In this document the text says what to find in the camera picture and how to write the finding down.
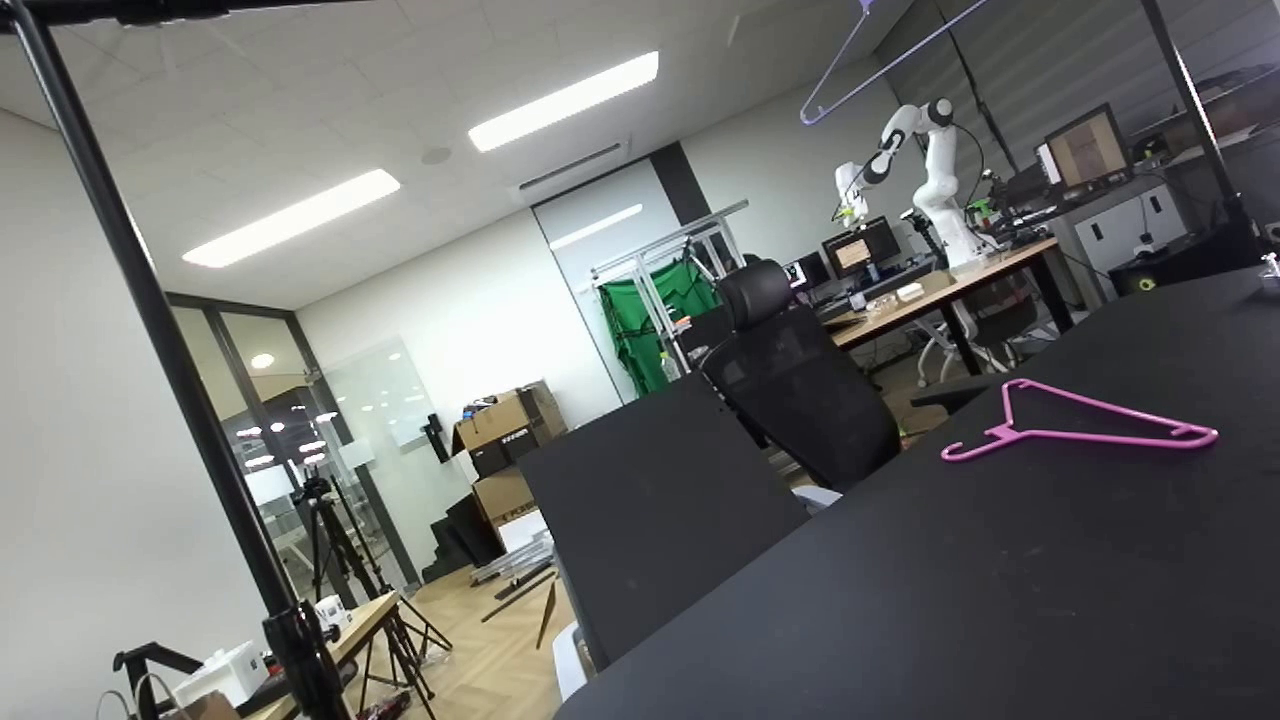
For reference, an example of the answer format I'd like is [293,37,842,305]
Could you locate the pink plastic hanger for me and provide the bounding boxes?
[936,371,1225,466]

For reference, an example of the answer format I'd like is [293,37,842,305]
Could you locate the green hanging cloth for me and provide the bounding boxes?
[596,254,724,401]

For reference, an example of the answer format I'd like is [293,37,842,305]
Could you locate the black flat panel board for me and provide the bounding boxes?
[516,377,811,671]

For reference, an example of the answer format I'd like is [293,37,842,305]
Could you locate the black mesh office chair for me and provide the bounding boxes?
[694,254,903,496]

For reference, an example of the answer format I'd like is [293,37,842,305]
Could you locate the small black monitor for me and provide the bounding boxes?
[815,215,907,287]

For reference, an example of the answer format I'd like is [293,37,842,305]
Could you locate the long ceiling light panel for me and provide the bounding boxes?
[465,48,663,157]
[179,164,403,273]

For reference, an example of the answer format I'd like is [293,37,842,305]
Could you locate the wooden office desk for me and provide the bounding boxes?
[824,235,1076,377]

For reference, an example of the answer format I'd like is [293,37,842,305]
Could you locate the glass partition door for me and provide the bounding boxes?
[164,291,424,602]

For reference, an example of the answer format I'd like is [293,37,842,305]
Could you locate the black metal upright pole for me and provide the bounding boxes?
[1134,0,1273,263]
[0,0,354,720]

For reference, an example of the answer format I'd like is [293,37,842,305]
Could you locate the large computer monitor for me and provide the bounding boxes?
[1036,99,1134,190]

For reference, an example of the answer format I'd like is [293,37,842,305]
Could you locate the white storage cabinet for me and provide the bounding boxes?
[1062,176,1192,277]

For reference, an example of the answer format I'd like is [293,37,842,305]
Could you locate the small white box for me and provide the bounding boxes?
[172,639,259,712]

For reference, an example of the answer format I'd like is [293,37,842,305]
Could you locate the black metal crossbar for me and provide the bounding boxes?
[0,0,337,26]

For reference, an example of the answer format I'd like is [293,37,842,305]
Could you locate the black camera tripod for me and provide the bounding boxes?
[293,472,392,612]

